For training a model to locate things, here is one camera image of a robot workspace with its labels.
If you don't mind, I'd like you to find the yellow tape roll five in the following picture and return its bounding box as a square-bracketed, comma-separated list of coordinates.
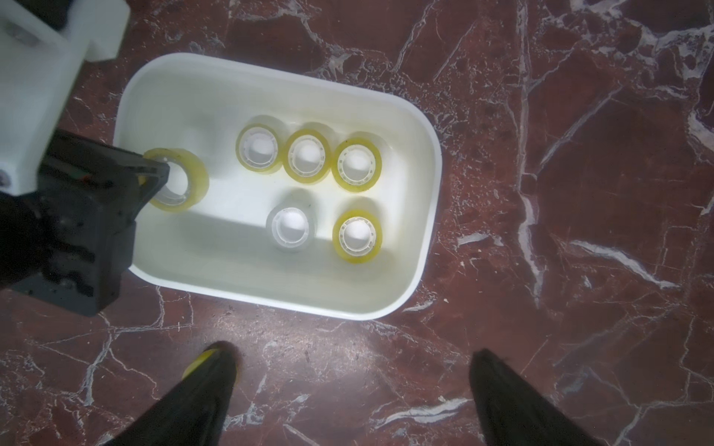
[235, 124, 282, 174]

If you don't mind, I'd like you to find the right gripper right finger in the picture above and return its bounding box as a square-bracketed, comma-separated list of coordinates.
[469, 349, 599, 445]

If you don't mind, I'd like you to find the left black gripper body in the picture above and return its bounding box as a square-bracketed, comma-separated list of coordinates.
[1, 131, 139, 316]

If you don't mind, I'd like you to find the yellow tape roll four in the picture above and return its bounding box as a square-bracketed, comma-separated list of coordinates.
[332, 209, 383, 264]

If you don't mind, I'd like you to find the yellow tape roll six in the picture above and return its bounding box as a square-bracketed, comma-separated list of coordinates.
[280, 128, 331, 185]

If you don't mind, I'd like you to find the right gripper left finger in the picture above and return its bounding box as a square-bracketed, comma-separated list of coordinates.
[108, 341, 240, 445]

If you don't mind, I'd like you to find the yellow tape roll three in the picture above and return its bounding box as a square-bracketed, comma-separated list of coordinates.
[143, 148, 210, 212]

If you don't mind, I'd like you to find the yellow tape roll one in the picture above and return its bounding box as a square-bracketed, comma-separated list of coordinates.
[332, 137, 382, 193]

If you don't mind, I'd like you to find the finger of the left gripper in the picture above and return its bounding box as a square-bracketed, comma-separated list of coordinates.
[130, 154, 170, 215]

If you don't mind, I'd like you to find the white plastic storage box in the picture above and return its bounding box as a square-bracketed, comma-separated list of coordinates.
[113, 53, 443, 321]

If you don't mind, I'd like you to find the clear white tape roll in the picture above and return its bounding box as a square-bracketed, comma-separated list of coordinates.
[266, 203, 316, 253]

